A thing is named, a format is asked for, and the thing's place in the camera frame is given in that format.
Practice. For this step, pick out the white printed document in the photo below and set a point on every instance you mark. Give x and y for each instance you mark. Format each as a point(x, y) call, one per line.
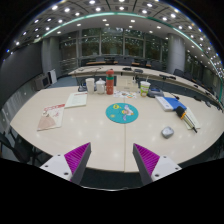
point(76, 99)

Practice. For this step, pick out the dark office chairs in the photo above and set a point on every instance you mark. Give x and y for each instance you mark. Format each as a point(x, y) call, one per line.
point(178, 72)

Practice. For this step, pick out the cream cardboard box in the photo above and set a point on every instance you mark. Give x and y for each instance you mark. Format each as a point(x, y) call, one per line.
point(126, 83)

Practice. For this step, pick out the white paper cup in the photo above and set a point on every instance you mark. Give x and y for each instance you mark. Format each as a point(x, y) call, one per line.
point(90, 86)

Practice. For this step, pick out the white booklet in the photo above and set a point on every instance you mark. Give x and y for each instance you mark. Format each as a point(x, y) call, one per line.
point(194, 120)

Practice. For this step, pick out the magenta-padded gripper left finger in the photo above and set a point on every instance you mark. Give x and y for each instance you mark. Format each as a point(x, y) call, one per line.
point(80, 159)

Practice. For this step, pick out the red bottle with green band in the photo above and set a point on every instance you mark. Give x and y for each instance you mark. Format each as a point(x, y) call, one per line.
point(110, 83)

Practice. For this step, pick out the round teal cartoon mouse pad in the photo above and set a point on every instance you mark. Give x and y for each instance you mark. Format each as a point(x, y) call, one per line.
point(122, 113)

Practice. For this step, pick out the white standing board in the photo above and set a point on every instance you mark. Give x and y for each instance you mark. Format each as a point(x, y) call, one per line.
point(53, 76)

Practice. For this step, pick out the red and white leaflet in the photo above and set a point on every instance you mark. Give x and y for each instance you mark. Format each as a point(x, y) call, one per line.
point(50, 117)

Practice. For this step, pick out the grey floor cabinet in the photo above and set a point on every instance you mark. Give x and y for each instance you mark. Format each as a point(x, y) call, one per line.
point(41, 82)

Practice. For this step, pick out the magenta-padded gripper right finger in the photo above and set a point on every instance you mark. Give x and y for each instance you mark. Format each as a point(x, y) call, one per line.
point(146, 159)

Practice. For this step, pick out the printed drink cup with straw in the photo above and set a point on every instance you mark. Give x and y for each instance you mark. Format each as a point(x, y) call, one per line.
point(145, 89)

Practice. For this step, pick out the ceiling lights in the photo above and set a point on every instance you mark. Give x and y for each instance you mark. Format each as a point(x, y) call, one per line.
point(99, 9)

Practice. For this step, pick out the silver computer mouse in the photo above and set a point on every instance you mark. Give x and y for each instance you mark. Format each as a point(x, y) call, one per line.
point(167, 132)

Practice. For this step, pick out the colourful sticker sheet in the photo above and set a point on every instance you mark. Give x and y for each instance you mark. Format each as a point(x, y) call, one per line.
point(125, 95)

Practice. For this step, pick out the black conference microphone console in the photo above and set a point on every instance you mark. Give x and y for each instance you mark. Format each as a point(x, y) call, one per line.
point(155, 92)

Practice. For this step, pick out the white lidded mug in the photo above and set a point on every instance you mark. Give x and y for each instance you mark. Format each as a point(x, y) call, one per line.
point(100, 86)

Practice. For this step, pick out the blue and white book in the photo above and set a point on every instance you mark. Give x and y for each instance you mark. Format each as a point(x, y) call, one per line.
point(173, 102)

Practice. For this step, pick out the black gooseneck microphone base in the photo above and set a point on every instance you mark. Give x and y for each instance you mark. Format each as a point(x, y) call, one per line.
point(82, 89)

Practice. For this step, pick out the curved cream conference desk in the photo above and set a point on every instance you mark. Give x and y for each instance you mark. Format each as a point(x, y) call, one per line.
point(115, 69)

